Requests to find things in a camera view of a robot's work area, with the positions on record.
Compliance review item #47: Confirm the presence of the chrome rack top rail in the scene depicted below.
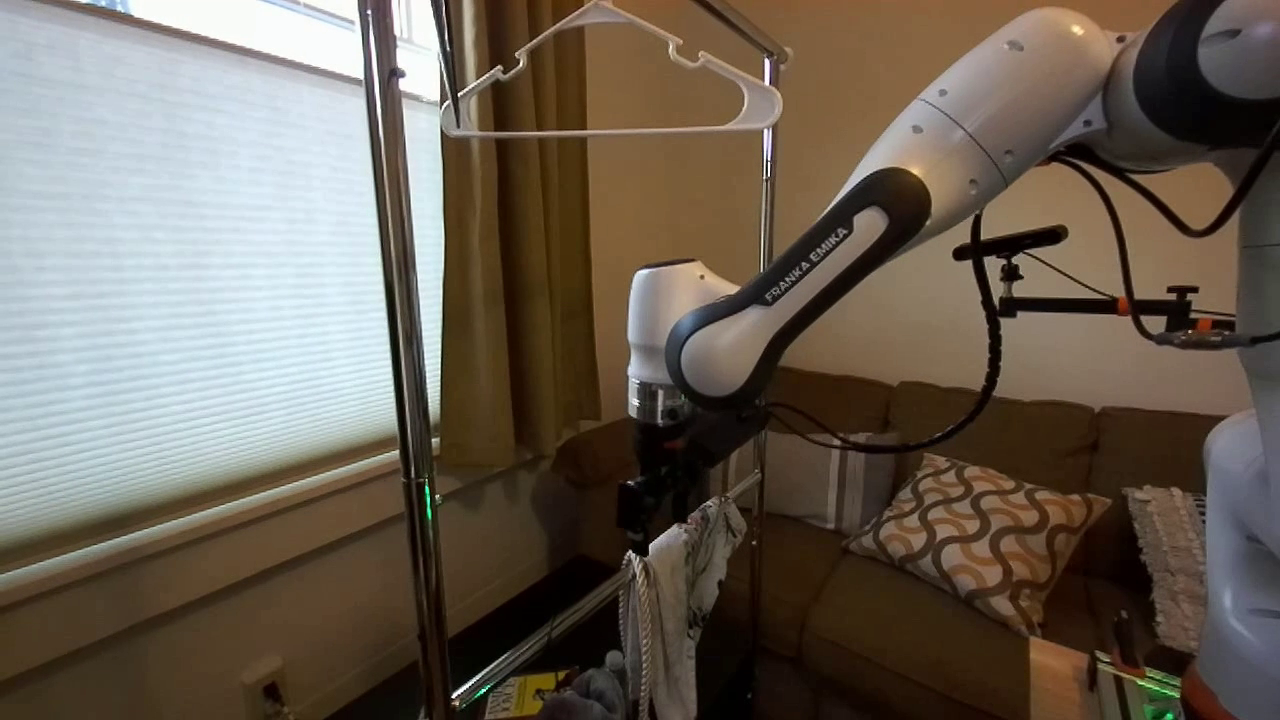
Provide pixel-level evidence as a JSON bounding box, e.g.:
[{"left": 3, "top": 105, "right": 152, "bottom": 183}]
[{"left": 693, "top": 0, "right": 798, "bottom": 66}]

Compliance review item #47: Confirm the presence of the chrome rack lower rail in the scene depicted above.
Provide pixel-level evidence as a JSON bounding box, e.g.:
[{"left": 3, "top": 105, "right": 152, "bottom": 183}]
[{"left": 448, "top": 473, "right": 770, "bottom": 710}]

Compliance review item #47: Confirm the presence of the chrome rack rail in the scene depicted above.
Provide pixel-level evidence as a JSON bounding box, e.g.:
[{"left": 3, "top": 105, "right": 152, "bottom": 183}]
[
  {"left": 448, "top": 473, "right": 770, "bottom": 710},
  {"left": 693, "top": 0, "right": 798, "bottom": 66}
]

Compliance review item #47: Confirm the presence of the white knit pillow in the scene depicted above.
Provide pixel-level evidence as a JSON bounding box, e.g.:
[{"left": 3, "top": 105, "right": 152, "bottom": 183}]
[{"left": 1119, "top": 478, "right": 1211, "bottom": 657}]

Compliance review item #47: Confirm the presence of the wave patterned pillow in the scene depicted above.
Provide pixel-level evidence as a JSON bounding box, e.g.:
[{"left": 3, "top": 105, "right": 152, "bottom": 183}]
[{"left": 846, "top": 453, "right": 1117, "bottom": 641}]

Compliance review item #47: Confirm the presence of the olive green curtain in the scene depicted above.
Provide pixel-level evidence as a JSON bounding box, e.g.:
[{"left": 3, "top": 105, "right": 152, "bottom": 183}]
[{"left": 436, "top": 0, "right": 603, "bottom": 473}]

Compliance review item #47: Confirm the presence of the dark grey cloth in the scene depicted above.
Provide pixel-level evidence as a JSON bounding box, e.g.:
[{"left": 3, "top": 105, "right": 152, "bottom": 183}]
[{"left": 535, "top": 651, "right": 633, "bottom": 720}]

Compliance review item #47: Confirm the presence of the yellow printed package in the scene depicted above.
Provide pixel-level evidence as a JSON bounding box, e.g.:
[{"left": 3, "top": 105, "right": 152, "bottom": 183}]
[{"left": 481, "top": 666, "right": 572, "bottom": 720}]

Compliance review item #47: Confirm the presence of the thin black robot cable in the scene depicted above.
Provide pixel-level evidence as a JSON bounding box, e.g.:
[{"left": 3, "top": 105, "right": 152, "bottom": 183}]
[{"left": 1052, "top": 115, "right": 1280, "bottom": 355}]

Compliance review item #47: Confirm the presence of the light wooden box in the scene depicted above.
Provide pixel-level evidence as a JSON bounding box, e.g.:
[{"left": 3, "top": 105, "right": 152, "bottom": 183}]
[{"left": 1026, "top": 631, "right": 1105, "bottom": 720}]

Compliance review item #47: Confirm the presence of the black bar camera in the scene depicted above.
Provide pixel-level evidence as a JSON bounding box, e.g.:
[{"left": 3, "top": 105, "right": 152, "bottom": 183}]
[{"left": 947, "top": 220, "right": 1075, "bottom": 269}]

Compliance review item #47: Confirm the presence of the white plastic clothes hanger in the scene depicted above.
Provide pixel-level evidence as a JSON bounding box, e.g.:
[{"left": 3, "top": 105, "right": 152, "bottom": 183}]
[{"left": 436, "top": 0, "right": 788, "bottom": 143}]

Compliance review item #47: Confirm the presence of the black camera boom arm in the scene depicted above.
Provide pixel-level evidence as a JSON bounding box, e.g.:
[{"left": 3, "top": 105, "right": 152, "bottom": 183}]
[{"left": 991, "top": 257, "right": 1280, "bottom": 343}]

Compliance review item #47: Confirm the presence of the olive brown sofa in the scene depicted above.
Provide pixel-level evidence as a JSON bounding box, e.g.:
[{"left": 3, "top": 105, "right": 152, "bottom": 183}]
[{"left": 552, "top": 363, "right": 1243, "bottom": 720}]

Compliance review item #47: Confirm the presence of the floral print cloth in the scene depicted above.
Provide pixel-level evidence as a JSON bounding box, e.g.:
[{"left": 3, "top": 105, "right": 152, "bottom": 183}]
[{"left": 611, "top": 493, "right": 753, "bottom": 720}]

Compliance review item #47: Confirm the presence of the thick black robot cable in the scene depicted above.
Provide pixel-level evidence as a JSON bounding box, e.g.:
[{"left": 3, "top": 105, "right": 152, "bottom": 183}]
[{"left": 766, "top": 208, "right": 1009, "bottom": 459}]

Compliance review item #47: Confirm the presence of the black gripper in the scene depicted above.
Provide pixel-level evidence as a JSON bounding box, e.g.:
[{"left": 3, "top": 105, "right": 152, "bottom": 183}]
[{"left": 611, "top": 385, "right": 731, "bottom": 551}]

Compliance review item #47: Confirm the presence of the white window blind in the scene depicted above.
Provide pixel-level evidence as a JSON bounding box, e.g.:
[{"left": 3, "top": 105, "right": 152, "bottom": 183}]
[{"left": 0, "top": 0, "right": 453, "bottom": 559}]

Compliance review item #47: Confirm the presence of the white wall outlet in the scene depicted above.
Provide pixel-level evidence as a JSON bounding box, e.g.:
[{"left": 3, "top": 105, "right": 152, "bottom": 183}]
[{"left": 235, "top": 651, "right": 301, "bottom": 720}]

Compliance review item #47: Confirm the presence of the chrome rack post green light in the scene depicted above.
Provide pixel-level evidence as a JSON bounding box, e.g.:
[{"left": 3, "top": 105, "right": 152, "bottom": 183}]
[{"left": 351, "top": 0, "right": 459, "bottom": 720}]

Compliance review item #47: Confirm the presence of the chrome rack post by sofa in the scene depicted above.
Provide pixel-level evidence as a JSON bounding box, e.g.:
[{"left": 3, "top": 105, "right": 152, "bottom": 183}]
[{"left": 736, "top": 45, "right": 793, "bottom": 720}]

